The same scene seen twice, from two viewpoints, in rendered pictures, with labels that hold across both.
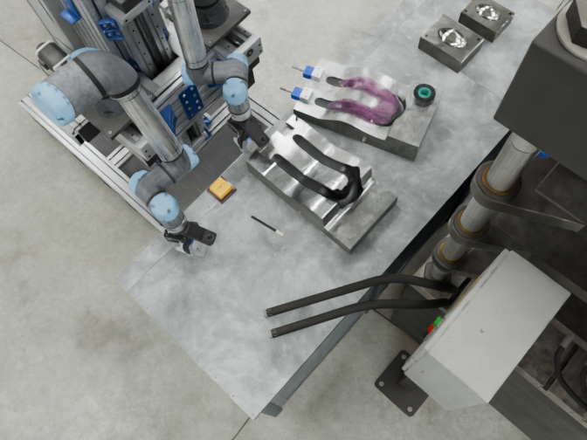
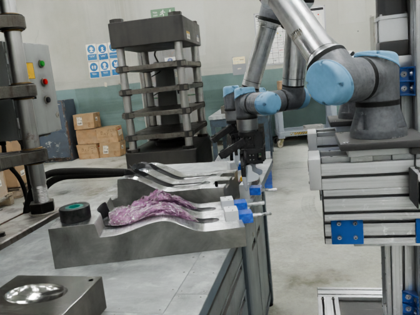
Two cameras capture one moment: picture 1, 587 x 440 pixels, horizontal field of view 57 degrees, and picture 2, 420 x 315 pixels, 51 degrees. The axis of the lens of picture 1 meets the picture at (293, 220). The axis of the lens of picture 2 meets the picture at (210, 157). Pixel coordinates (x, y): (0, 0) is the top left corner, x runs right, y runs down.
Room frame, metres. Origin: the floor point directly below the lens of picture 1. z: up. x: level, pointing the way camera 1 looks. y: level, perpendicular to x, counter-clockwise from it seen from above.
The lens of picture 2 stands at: (2.20, -0.94, 1.24)
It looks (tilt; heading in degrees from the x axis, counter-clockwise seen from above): 10 degrees down; 143
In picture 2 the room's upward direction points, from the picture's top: 6 degrees counter-clockwise
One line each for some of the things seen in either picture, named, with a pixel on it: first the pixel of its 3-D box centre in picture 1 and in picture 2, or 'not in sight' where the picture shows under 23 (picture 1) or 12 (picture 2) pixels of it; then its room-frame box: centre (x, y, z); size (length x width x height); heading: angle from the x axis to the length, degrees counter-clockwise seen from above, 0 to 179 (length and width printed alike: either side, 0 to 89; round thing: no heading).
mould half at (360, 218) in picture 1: (321, 179); (165, 186); (0.84, -0.12, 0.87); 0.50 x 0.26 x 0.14; 38
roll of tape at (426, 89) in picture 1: (424, 95); (75, 212); (1.08, -0.55, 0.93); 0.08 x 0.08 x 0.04
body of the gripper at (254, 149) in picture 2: (242, 120); (251, 147); (1.07, 0.12, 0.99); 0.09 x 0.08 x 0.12; 36
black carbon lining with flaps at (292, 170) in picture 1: (319, 168); (166, 174); (0.86, -0.12, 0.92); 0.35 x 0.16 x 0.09; 38
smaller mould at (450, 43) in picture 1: (450, 43); (40, 309); (1.36, -0.74, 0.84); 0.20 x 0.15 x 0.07; 38
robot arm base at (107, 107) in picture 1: (107, 91); (357, 104); (1.21, 0.56, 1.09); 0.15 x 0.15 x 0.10
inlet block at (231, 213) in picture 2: (307, 72); (248, 215); (1.32, -0.15, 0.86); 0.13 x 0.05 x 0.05; 55
